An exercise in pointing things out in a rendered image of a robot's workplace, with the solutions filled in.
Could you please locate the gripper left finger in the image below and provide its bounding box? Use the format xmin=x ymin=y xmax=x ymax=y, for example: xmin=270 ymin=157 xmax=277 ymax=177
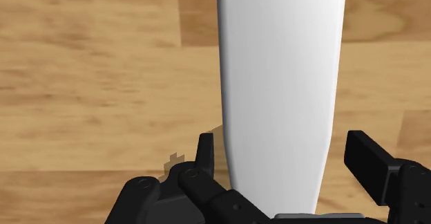
xmin=104 ymin=132 xmax=271 ymax=224

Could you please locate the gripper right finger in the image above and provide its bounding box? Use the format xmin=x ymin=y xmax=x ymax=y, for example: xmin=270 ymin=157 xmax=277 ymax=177
xmin=343 ymin=130 xmax=431 ymax=224

